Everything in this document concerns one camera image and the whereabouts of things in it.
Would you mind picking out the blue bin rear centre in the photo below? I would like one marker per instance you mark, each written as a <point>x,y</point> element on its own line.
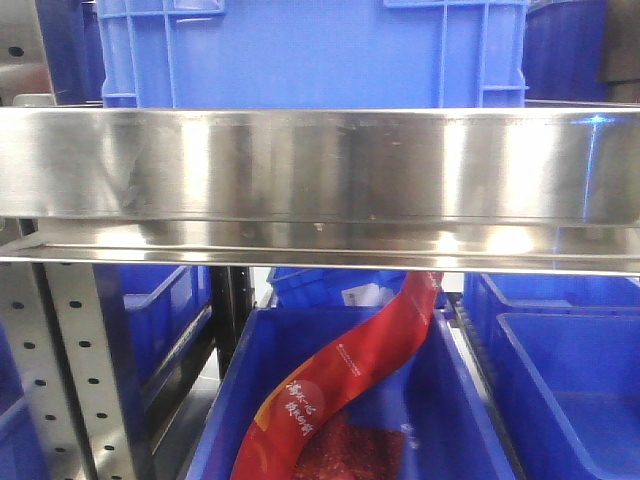
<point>313,287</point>

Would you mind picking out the blue bin lower left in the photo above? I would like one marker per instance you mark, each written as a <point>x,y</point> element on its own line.
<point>167,307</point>

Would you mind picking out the blue bin lower centre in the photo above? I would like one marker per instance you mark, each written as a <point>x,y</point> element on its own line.
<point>432,399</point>

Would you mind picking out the blue bin lower right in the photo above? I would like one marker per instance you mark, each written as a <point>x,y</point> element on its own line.
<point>563,360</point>

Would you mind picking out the dark blue bin upper right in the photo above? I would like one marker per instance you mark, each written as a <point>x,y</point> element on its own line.
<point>562,50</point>

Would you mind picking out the red printed snack bag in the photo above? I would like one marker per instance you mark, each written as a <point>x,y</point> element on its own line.
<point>338,373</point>

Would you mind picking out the stainless steel shelf beam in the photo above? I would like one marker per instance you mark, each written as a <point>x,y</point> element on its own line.
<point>551,190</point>

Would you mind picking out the dark red mesh packet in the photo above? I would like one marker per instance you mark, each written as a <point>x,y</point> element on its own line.
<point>341,450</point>

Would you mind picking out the blue crate on upper shelf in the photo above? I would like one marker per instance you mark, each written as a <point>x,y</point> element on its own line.
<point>312,54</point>

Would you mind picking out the perforated steel shelf upright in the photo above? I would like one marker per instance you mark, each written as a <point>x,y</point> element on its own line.
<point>68,332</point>

